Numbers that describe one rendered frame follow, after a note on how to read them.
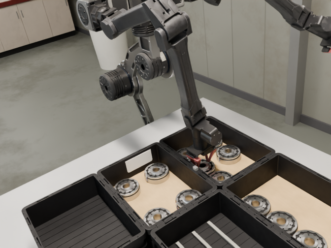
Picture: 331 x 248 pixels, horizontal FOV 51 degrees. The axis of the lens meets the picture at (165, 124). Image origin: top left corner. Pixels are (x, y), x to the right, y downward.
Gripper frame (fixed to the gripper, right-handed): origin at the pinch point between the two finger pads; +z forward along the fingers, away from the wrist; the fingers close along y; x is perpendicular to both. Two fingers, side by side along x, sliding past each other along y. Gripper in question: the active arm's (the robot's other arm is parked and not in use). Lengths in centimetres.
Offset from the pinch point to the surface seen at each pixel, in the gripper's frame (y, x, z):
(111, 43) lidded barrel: 134, 317, 51
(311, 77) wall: 172, 56, 45
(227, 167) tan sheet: 9.0, -5.4, 4.5
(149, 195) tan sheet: -24.1, 5.6, 4.2
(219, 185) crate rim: -8.7, -18.5, -5.7
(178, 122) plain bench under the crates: 31, 56, 18
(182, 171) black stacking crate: -9.6, 1.0, -1.4
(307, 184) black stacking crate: 17.8, -36.0, 1.1
